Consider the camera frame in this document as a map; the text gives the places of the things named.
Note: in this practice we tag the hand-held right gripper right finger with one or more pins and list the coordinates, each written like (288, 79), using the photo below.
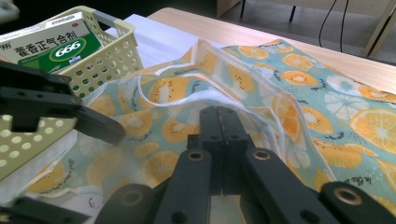
(232, 133)

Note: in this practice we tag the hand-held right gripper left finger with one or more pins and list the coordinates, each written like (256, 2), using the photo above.
(211, 130)

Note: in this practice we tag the long white green medicine box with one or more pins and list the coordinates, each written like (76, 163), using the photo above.
(40, 37)

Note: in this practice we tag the pale yellow perforated plastic basket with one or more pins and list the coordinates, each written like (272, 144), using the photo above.
(121, 59)

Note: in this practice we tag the green medicine box oval logo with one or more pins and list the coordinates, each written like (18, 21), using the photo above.
(85, 46)

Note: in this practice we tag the orange slice print tote bag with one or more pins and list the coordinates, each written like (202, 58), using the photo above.
(311, 93)

